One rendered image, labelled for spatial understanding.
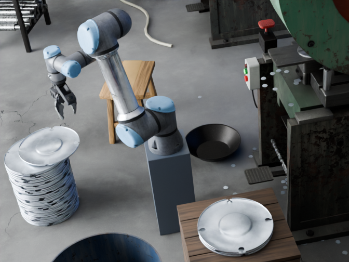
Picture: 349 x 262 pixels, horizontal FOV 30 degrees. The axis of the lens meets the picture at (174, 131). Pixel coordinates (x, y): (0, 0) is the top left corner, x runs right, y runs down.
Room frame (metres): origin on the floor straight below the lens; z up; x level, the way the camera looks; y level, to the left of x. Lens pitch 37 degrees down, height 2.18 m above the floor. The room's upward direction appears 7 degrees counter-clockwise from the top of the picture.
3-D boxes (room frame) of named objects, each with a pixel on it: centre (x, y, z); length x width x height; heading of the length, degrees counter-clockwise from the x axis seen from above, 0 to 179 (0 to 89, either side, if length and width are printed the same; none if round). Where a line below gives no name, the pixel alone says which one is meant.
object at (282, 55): (2.29, -0.56, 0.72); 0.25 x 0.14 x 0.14; 95
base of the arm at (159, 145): (2.22, 0.04, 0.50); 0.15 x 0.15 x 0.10
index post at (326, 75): (2.12, -0.62, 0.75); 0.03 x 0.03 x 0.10; 5
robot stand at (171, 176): (2.22, 0.04, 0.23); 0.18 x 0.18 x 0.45; 5
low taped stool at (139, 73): (3.00, 0.21, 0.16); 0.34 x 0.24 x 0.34; 167
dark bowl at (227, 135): (2.68, -0.19, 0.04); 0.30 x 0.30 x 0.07
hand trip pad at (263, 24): (2.61, -0.48, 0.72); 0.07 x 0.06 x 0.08; 95
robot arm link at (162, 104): (2.21, 0.05, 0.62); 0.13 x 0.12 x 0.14; 130
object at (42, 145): (2.46, 0.60, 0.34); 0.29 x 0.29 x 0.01
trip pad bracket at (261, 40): (2.59, -0.48, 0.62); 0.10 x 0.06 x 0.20; 5
